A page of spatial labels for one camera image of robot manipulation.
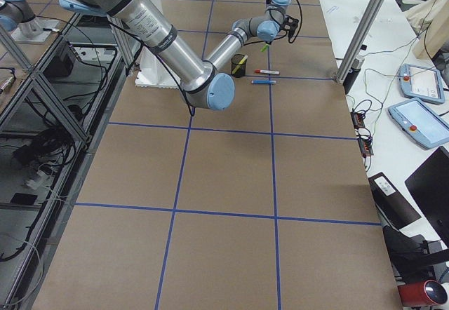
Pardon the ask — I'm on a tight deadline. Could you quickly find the green highlighter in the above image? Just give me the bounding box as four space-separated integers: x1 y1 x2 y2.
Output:
260 43 271 53

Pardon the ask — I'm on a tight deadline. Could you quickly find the yellow highlighter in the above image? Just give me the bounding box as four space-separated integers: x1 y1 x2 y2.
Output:
232 55 248 74

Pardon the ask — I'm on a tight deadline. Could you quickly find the red white marker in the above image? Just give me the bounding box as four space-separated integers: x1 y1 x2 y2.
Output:
254 69 280 75

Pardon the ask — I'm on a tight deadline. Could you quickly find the blue highlighter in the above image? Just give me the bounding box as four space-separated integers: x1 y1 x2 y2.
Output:
251 79 276 85

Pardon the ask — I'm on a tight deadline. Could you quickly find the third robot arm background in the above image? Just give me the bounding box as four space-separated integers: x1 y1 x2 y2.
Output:
1 0 36 32

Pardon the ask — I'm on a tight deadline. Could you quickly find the black mesh pen cup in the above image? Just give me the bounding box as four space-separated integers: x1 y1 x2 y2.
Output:
231 54 248 78

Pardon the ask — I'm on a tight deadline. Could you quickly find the upper teach pendant tablet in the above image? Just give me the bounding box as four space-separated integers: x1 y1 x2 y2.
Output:
398 64 445 105

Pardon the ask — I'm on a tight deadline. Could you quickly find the teach pendant tablet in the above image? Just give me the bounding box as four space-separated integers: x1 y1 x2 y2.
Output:
388 97 448 149
398 64 445 105

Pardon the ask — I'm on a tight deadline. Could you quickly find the lower teach pendant tablet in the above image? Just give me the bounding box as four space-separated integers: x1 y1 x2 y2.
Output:
388 97 448 149

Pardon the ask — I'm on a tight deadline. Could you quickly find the black monitor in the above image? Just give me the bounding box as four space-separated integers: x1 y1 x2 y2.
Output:
405 147 448 246

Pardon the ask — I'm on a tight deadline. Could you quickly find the red cylindrical speaker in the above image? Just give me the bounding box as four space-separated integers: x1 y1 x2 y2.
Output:
398 280 448 307

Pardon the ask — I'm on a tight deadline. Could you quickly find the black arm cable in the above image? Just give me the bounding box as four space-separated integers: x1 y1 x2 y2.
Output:
273 0 303 44

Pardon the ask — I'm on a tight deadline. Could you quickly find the aluminium frame post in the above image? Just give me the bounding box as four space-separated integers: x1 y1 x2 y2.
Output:
334 0 384 84

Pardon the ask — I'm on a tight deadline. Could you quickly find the white camera stand post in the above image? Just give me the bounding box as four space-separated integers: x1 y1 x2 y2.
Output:
135 0 183 88

